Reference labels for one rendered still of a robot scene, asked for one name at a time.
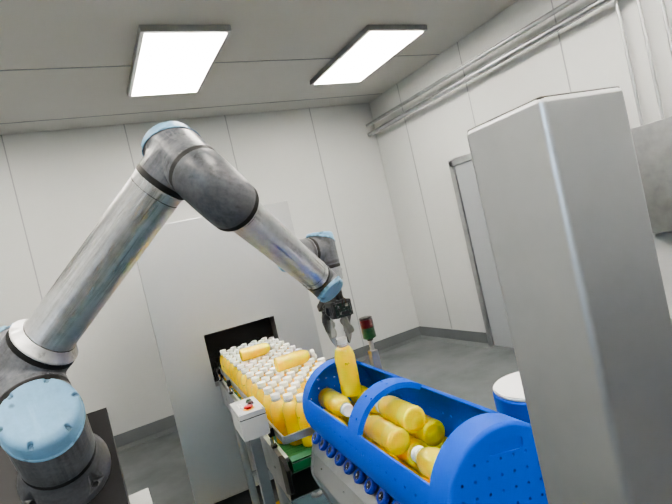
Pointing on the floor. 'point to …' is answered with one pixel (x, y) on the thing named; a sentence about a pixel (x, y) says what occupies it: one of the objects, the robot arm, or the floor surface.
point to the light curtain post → (581, 294)
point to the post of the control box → (262, 471)
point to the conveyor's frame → (298, 483)
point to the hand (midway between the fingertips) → (341, 340)
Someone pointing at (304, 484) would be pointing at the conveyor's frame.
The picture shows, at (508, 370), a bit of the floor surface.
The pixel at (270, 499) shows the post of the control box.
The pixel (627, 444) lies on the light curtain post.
